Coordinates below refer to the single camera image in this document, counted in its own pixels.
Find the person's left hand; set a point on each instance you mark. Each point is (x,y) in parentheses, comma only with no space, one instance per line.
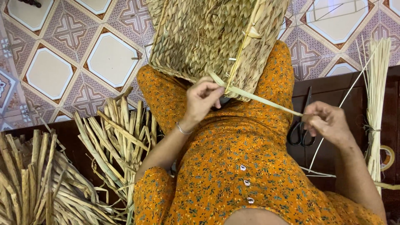
(200,103)

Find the orange floral dress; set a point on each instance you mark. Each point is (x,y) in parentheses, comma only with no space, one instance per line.
(237,156)

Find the heap of pale dried straw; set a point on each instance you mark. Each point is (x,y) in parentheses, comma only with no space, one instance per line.
(122,134)

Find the flat dried straw strip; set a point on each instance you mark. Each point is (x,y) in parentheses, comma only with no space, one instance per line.
(389,186)

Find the woven straw basket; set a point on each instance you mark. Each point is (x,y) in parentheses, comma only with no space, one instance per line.
(203,34)

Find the heap of brown dried straw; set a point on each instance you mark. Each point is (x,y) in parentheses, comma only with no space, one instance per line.
(34,181)

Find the dark carved wooden object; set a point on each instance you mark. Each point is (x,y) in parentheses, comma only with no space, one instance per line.
(31,3)

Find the short thin pale reed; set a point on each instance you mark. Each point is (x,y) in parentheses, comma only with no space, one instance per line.
(318,172)

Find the dark wooden bench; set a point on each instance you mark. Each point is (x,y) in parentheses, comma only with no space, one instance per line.
(331,90)

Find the yellow stiff straw stalk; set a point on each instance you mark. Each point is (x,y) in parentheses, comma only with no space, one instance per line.
(242,50)

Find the pale green straw strand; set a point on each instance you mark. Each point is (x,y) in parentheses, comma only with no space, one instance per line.
(265,101)

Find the bundle of thin pale reeds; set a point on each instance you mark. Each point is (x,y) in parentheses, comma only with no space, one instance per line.
(376,93)

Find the black scissors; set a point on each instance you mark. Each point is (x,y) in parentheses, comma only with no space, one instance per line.
(301,132)

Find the person's right fingers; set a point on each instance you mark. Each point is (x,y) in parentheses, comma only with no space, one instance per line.
(311,120)

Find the person's right hand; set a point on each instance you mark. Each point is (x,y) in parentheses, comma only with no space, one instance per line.
(331,125)

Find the clear tape roll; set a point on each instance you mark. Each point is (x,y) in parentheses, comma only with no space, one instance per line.
(391,156)

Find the long thin pale reed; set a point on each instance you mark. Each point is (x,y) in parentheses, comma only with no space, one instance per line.
(343,101)

